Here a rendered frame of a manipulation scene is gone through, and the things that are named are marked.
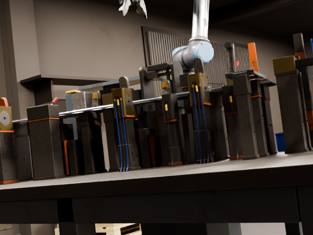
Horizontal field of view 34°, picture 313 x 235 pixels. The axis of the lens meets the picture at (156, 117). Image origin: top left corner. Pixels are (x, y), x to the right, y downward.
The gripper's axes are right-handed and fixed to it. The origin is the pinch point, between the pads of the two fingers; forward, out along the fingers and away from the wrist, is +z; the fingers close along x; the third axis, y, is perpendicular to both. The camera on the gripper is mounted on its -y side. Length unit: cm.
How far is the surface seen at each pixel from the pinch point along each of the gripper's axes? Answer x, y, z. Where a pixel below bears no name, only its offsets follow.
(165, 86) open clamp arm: 0.6, -14.1, 37.3
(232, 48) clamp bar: -15, -44, 26
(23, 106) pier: -96, 280, 1
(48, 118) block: 48, 14, 47
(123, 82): 29.4, -16.9, 36.6
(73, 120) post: 9, 51, 44
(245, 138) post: 31, -77, 68
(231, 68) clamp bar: -14, -43, 35
